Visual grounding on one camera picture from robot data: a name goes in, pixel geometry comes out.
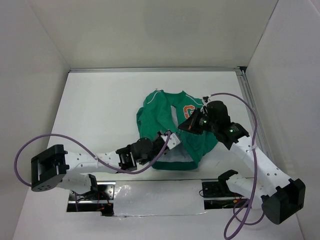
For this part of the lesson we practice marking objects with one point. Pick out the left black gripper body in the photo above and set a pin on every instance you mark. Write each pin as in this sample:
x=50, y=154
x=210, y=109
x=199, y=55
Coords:
x=156, y=144

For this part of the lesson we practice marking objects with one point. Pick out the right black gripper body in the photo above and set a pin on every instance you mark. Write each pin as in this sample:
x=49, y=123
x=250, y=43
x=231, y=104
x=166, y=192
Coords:
x=205, y=123

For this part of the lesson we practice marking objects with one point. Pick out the green jacket with grey lining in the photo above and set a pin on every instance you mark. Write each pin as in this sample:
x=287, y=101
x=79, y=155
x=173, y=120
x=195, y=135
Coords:
x=163, y=111

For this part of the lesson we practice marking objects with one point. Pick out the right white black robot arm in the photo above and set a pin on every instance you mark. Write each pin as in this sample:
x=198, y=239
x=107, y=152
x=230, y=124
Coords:
x=276, y=193

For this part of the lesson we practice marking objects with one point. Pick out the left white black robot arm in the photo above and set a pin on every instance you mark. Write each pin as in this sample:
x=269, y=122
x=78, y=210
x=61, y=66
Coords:
x=57, y=167

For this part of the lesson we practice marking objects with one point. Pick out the white front cover panel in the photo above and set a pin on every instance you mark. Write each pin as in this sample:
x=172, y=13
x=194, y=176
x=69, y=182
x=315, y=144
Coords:
x=158, y=198

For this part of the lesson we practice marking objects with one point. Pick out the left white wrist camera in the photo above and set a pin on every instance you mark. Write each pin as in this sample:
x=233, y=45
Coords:
x=172, y=139

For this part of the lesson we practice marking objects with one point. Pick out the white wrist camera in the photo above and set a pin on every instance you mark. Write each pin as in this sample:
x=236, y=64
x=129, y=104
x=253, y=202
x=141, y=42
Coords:
x=206, y=100
x=172, y=139

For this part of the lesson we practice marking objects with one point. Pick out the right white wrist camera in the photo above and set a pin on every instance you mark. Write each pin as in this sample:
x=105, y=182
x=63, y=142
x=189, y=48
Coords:
x=206, y=100

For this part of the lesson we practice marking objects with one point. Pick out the black metal base rail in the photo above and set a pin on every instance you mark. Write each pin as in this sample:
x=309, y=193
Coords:
x=214, y=195

